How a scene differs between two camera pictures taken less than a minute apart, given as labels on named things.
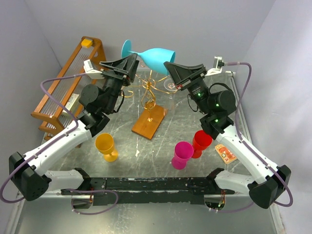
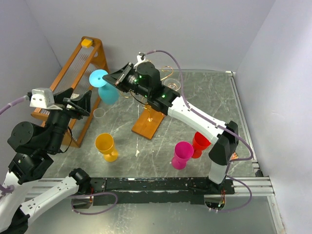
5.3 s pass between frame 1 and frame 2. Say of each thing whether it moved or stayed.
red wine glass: stayed
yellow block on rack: stayed
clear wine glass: stayed
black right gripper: moved
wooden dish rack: stayed
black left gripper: moved
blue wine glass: moved
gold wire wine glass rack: stayed
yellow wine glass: stayed
